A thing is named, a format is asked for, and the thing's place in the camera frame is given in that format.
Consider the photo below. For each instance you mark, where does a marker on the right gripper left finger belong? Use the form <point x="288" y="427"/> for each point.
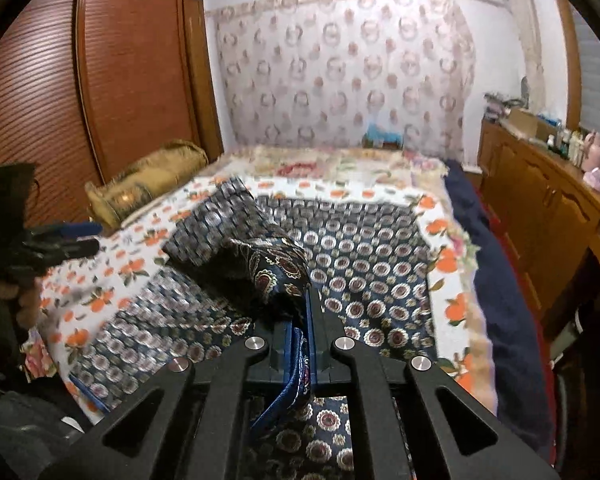
<point x="189" y="421"/>

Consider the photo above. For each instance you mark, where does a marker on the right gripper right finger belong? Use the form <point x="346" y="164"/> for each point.
<point x="409" y="419"/>

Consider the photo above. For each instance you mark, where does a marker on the navy patterned satin garment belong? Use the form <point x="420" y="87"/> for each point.
<point x="240" y="260"/>

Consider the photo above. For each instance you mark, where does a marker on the person's left hand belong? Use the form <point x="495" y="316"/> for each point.
<point x="21" y="303"/>

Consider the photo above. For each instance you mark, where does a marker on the navy blue blanket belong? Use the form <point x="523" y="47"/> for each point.
<point x="519" y="369"/>

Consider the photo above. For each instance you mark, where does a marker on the orange fruit print sheet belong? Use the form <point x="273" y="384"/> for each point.
<point x="80" y="296"/>

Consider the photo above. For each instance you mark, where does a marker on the gold embroidered bolster pillow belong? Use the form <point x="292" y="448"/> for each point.
<point x="142" y="182"/>

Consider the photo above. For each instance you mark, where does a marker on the brown louvered wardrobe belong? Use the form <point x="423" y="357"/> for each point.
<point x="89" y="86"/>

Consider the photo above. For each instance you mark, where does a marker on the wooden sideboard cabinet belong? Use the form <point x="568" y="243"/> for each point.
<point x="549" y="217"/>

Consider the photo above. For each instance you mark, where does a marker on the floral quilt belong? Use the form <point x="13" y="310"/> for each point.
<point x="402" y="169"/>

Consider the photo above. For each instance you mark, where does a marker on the pink tissue pack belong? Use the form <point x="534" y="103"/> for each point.
<point x="592" y="179"/>

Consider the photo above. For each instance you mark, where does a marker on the blue item box behind bed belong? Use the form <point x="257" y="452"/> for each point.
<point x="381" y="139"/>

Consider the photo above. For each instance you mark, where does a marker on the pink kettle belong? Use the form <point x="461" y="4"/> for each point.
<point x="591" y="152"/>

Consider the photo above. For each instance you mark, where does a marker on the cardboard box on cabinet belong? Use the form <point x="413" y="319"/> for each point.
<point x="529" y="125"/>

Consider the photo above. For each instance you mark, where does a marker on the stack of folded cloths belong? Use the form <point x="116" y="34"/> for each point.
<point x="499" y="105"/>

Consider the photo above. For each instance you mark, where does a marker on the circle pattern sheer curtain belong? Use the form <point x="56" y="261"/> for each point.
<point x="309" y="73"/>

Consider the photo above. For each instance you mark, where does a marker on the grey window blind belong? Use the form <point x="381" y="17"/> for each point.
<point x="589" y="54"/>

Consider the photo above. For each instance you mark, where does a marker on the cream tied side curtain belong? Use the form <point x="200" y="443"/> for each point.
<point x="524" y="14"/>

